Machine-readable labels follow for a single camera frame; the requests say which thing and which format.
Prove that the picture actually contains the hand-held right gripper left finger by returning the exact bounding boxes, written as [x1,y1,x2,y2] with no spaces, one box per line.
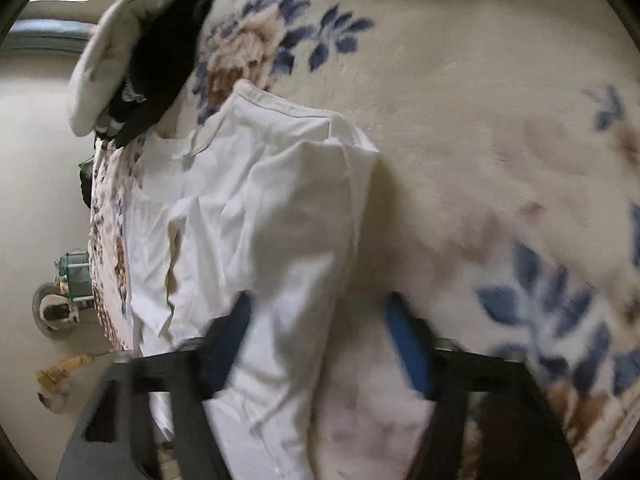
[57,290,253,480]

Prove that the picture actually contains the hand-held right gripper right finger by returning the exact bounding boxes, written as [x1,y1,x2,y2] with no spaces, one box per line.
[385,291,583,480]

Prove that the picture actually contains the floral blanket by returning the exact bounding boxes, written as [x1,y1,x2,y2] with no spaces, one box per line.
[87,0,640,480]

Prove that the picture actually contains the yellow floor object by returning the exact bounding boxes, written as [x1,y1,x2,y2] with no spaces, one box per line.
[35,354,96,411]

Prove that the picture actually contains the green curtain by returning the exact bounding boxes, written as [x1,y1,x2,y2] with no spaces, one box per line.
[7,19,98,53]

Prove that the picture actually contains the teal metal device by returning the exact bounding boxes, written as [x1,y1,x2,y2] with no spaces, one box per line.
[55,250,96,307]

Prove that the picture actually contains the white shirt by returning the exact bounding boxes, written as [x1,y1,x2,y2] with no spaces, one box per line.
[122,79,436,480]

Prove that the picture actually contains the cream folded garment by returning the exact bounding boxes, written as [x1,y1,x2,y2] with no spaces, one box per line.
[69,0,211,137]

